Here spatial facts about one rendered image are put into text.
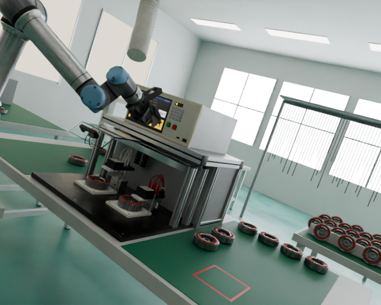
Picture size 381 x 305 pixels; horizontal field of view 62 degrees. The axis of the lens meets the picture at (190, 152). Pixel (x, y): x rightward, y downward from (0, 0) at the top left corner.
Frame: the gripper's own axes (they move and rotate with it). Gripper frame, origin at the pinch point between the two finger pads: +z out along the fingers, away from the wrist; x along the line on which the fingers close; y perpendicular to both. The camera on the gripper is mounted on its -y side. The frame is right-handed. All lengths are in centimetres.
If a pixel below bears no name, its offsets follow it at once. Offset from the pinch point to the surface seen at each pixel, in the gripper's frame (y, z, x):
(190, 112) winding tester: -10.7, 3.3, 9.5
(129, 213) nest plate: 41.6, 6.7, 9.9
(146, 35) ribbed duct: -84, 47, -106
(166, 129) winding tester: -0.2, 8.2, -0.5
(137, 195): 32.6, 14.1, 2.4
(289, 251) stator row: 15, 64, 63
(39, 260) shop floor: 100, 67, -77
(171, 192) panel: 21.8, 31.8, 6.1
